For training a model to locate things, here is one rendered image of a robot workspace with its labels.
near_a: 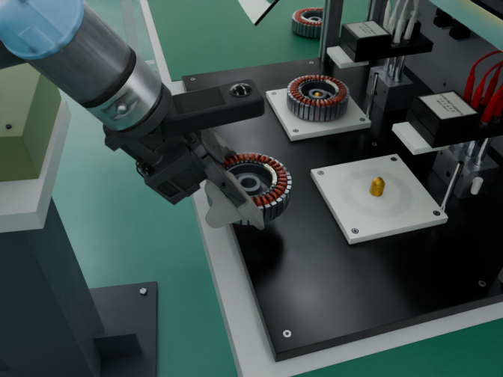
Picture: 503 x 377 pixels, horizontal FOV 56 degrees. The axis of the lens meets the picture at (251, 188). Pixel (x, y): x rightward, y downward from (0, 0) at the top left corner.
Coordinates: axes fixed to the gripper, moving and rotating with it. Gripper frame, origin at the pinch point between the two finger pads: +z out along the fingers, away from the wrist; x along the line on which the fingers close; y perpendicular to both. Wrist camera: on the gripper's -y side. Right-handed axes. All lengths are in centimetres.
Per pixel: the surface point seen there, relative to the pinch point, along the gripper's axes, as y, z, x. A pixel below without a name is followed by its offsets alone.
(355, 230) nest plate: -8.0, 11.2, 6.8
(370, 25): -28.1, 8.8, -24.8
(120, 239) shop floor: 68, 58, -72
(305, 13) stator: -24, 24, -64
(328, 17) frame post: -25, 14, -41
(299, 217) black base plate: -2.2, 9.2, 1.3
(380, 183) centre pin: -14.4, 12.8, 1.3
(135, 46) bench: 37, 46, -159
